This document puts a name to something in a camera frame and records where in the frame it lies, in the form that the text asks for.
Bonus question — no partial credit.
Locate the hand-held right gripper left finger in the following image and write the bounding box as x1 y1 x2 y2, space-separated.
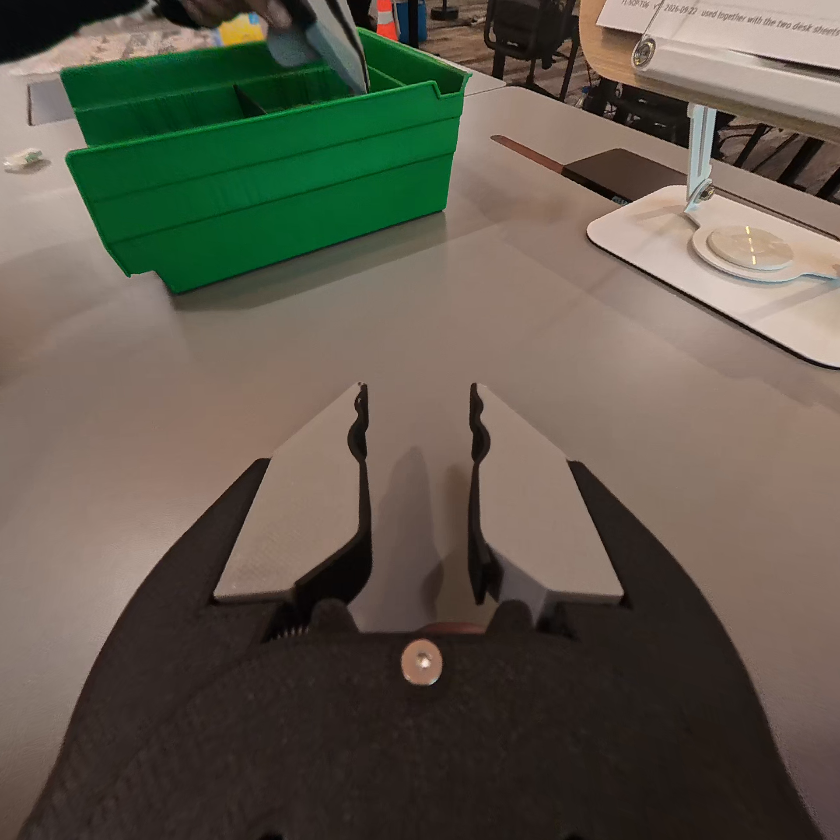
212 382 374 611

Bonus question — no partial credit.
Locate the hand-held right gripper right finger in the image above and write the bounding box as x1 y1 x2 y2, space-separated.
468 382 626 627

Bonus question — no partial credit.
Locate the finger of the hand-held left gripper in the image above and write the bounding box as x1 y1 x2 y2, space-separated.
305 0 371 97

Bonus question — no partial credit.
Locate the green plastic object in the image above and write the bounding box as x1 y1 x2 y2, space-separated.
60 28 473 295

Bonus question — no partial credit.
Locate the person's left hand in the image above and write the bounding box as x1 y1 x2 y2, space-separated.
156 0 294 32

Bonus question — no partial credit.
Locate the printed paper sheet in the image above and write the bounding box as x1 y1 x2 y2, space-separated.
0 25 221 78

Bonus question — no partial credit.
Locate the white metal stand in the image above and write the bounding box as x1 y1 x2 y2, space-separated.
586 36 840 370

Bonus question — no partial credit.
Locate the black flat device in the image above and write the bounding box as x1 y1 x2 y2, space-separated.
563 148 688 206

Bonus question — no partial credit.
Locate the printed instruction sheet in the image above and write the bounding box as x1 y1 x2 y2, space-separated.
596 0 840 71

